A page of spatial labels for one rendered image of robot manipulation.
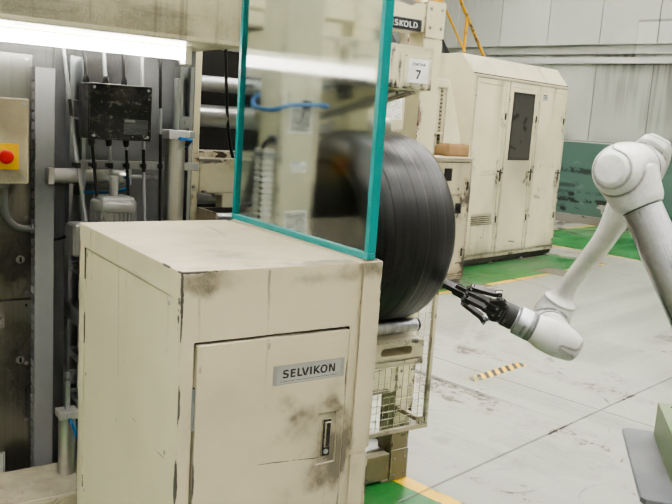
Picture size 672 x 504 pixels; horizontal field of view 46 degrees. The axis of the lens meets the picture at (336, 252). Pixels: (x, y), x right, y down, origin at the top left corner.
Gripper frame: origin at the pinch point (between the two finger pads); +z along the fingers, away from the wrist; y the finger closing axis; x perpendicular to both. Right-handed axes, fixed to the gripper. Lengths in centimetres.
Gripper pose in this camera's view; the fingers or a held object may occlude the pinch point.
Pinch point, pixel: (453, 287)
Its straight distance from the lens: 242.7
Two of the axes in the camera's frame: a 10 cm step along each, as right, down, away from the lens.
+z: -8.9, -4.5, 0.9
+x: 3.1, -4.6, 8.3
